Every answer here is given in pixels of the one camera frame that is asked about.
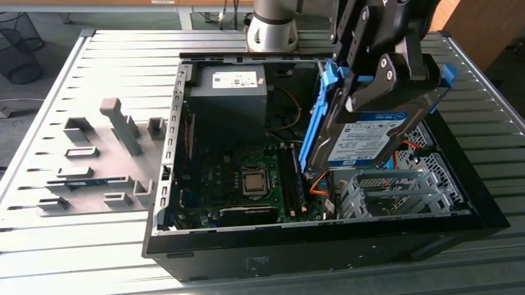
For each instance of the CPU socket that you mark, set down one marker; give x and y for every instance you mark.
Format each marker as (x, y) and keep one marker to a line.
(257, 169)

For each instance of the metal disk bay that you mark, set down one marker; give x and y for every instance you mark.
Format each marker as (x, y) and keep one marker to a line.
(411, 192)

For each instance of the hard disk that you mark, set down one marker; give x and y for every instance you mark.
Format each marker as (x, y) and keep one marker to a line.
(361, 141)

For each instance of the brown wooden cabinet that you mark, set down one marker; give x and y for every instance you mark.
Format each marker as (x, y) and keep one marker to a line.
(480, 27)

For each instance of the black graphics card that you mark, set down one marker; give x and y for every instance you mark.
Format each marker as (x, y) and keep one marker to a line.
(248, 215)

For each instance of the white framed wooden desk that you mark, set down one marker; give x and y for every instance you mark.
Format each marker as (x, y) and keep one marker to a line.
(185, 20)

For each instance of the blue RAM stick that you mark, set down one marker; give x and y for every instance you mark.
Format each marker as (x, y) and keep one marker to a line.
(86, 183)

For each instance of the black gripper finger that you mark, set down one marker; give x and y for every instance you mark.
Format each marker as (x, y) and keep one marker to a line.
(427, 73)
(365, 46)

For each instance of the black mesh wastebasket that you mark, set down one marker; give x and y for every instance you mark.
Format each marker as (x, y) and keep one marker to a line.
(20, 61)

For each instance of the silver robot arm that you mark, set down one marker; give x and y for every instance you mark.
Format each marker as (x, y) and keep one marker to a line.
(270, 33)

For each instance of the grey power supply unit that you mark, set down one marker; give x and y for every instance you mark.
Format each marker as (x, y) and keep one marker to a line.
(230, 90)

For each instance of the grey parts rack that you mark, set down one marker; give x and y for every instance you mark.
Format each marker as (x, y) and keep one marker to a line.
(107, 163)

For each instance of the green motherboard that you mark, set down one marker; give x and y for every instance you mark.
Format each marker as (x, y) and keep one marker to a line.
(221, 172)

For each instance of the silver CPU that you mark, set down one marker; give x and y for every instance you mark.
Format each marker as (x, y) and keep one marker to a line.
(256, 182)

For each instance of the grey floor bracket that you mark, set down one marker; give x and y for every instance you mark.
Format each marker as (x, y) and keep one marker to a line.
(4, 110)

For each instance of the black PC case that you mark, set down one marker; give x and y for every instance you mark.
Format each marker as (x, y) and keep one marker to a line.
(288, 255)

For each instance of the black RAM stick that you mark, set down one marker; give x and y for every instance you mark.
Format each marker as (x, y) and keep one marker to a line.
(288, 181)

